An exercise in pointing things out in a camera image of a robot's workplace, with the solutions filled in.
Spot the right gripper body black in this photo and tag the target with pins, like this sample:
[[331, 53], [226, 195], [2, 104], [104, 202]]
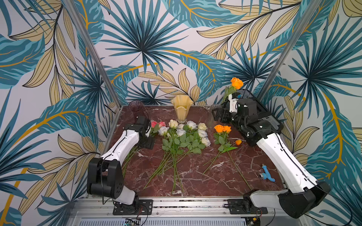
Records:
[[221, 113]]

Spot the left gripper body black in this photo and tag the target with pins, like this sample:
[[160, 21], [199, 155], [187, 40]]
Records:
[[146, 142]]

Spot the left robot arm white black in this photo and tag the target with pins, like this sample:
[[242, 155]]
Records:
[[105, 176]]

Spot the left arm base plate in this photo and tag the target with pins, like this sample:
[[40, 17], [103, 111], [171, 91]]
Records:
[[139, 207]]

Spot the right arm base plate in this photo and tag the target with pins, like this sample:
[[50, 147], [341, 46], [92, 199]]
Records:
[[241, 206]]

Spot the clear glass vase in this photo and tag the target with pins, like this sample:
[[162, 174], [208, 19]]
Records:
[[211, 122]]

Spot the cream yellow fluted vase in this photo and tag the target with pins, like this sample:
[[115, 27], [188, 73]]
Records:
[[182, 104]]

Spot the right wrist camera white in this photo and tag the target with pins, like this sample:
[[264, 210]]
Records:
[[233, 103]]

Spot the pink rose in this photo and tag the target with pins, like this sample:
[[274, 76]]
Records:
[[153, 131], [162, 124]]

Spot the white rose bunch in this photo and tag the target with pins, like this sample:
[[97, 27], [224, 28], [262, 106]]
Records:
[[184, 139]]

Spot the aluminium front rail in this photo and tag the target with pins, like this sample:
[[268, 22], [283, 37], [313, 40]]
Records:
[[178, 211]]

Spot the orange rose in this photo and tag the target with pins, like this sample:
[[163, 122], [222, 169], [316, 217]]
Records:
[[224, 145], [236, 84], [227, 130]]

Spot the blue plastic tool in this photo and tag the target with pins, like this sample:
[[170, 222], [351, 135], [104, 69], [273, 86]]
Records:
[[266, 174]]

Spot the black plastic toolbox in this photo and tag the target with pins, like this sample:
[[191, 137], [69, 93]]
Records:
[[252, 120]]

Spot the dark purple glass vase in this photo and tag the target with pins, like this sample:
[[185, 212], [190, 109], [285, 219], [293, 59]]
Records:
[[138, 109]]

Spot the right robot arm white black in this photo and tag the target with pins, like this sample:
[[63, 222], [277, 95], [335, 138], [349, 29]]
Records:
[[303, 192]]

